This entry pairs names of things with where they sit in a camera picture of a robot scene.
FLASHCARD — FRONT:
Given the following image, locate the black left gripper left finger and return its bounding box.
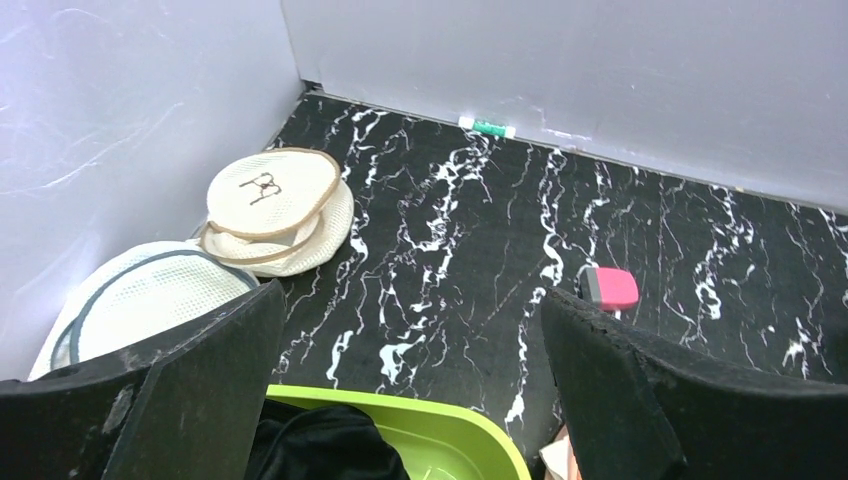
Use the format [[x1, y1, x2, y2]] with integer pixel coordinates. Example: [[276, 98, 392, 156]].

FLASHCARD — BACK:
[[1, 280, 286, 479]]

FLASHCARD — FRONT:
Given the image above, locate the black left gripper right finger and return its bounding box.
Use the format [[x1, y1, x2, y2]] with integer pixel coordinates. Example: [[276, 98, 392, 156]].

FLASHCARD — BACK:
[[541, 289, 847, 479]]

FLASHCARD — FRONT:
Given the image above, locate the floral mesh laundry bag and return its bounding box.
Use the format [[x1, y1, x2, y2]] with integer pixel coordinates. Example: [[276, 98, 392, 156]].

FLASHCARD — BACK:
[[539, 426, 582, 480]]

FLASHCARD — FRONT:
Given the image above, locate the white round mesh bag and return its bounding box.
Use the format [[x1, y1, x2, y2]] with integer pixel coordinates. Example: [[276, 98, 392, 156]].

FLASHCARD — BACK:
[[27, 241, 259, 381]]

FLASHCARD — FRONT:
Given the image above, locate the small pink block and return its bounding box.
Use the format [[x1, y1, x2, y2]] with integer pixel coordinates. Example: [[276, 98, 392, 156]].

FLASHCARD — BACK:
[[579, 267, 640, 312]]

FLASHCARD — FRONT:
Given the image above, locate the black garment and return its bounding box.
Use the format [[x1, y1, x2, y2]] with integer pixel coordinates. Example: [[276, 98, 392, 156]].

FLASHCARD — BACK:
[[244, 399, 409, 480]]

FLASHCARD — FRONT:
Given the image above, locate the green plastic basket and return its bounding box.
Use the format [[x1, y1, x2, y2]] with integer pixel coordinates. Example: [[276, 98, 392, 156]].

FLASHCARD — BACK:
[[266, 385, 531, 480]]

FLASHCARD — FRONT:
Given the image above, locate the small green white marker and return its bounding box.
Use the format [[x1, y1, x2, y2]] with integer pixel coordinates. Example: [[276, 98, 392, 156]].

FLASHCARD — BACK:
[[457, 116, 516, 139]]

